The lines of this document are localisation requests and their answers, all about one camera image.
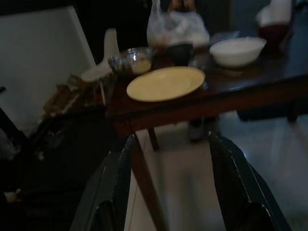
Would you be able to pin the small black bowl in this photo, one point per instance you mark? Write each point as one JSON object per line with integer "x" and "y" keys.
{"x": 180, "y": 53}

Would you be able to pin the white foam bowl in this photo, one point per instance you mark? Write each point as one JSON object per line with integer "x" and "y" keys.
{"x": 237, "y": 51}

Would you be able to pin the clear plastic bag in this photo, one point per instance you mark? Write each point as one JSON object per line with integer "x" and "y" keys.
{"x": 178, "y": 29}

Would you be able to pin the white cabinet panel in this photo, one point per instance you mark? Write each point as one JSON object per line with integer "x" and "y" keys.
{"x": 41, "y": 65}

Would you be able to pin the clear glass bowl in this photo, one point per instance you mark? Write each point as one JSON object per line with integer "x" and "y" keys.
{"x": 132, "y": 60}

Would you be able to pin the dark wooden table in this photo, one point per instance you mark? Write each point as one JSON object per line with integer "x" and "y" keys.
{"x": 216, "y": 96}

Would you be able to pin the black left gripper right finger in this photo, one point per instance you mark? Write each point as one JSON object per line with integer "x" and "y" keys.
{"x": 243, "y": 190}

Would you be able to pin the brown cluttered wooden rack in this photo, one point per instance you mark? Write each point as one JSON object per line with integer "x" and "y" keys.
{"x": 72, "y": 96}

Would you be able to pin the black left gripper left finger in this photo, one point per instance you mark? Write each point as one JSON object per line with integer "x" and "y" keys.
{"x": 108, "y": 187}

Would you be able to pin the person's hand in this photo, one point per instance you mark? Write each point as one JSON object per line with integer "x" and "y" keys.
{"x": 181, "y": 5}

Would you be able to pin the white plastic jug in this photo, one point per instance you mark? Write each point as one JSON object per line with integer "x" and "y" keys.
{"x": 103, "y": 57}

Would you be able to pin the pale yellow round plate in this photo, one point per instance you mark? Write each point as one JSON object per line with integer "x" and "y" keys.
{"x": 166, "y": 83}

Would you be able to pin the dark red bowl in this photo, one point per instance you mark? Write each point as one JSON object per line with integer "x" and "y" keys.
{"x": 273, "y": 32}

